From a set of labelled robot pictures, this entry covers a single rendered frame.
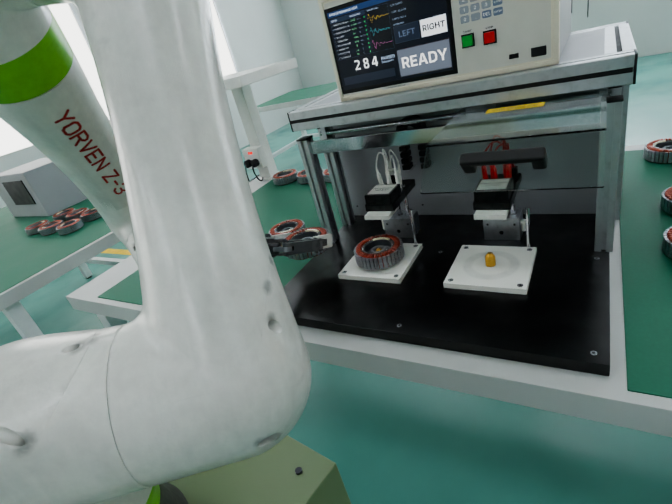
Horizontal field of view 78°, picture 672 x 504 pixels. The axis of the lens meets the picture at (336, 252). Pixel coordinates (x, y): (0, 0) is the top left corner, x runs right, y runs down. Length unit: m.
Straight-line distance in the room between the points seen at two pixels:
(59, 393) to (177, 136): 0.20
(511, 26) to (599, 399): 0.61
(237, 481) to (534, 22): 0.82
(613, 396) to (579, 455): 0.87
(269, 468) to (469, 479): 1.01
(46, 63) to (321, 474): 0.52
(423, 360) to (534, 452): 0.86
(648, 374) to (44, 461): 0.69
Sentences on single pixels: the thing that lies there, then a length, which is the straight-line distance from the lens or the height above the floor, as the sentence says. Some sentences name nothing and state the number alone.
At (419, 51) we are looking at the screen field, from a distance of 0.91.
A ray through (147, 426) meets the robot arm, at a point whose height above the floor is 1.06.
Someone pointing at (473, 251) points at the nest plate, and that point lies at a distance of 0.94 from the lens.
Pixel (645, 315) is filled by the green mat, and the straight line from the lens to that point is 0.83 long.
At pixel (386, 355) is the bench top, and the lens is 0.76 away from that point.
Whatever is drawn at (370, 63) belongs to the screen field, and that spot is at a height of 1.18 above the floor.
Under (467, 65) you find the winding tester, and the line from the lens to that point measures 0.89.
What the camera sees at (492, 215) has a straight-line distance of 0.86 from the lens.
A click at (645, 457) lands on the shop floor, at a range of 1.59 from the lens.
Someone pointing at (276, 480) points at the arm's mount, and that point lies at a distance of 0.53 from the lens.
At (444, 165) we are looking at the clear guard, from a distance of 0.67.
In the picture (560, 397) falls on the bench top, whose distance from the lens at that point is 0.70.
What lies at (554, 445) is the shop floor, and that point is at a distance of 1.57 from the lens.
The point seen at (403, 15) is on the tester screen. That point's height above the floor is 1.25.
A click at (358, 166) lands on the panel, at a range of 1.18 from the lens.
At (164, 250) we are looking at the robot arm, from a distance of 0.33.
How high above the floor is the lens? 1.26
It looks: 27 degrees down
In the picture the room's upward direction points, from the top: 16 degrees counter-clockwise
